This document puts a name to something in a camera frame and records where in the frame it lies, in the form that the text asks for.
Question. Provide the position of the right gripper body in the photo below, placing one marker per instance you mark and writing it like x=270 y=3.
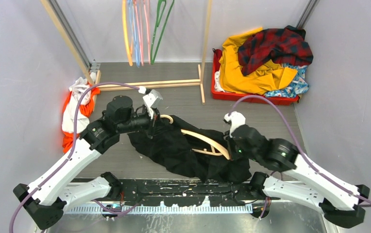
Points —
x=234 y=151

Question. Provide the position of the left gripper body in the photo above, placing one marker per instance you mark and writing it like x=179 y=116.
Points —
x=153 y=124

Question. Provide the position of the cream wooden hanger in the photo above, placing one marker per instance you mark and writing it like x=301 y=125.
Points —
x=208 y=141

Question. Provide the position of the black pleated skirt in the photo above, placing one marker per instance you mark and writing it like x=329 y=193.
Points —
x=181 y=154

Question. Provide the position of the blue patterned garment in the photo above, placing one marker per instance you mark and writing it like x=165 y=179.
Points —
x=298 y=85

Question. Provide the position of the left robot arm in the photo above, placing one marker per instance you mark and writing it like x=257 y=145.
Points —
x=48 y=198

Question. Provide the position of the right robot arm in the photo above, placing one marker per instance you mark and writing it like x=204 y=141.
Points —
x=330 y=196

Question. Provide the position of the blue hanger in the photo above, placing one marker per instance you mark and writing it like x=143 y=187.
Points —
x=134 y=46

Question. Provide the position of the orange hanger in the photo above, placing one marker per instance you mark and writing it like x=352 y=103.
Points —
x=125 y=33

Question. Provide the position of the green hanger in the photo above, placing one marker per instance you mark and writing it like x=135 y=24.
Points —
x=163 y=11

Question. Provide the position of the pink hanger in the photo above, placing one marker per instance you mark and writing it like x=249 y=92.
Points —
x=142 y=19

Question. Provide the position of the yellow garment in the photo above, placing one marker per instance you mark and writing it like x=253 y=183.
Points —
x=268 y=77

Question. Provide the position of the white and orange clothes pile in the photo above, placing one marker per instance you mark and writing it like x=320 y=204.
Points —
x=76 y=117

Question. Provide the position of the red plaid shirt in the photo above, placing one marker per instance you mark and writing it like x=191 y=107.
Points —
x=282 y=46

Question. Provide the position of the wooden clothes rack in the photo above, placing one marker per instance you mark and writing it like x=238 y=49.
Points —
x=157 y=84

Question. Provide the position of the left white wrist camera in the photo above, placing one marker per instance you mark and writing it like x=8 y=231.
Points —
x=151 y=99

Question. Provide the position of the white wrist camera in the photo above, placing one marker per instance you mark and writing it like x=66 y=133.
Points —
x=151 y=99
x=234 y=119

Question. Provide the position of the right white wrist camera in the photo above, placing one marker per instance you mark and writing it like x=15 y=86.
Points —
x=234 y=119

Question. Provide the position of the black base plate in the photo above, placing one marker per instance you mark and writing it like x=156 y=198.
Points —
x=184 y=193

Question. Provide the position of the aluminium frame post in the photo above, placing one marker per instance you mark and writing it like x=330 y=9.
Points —
x=73 y=35

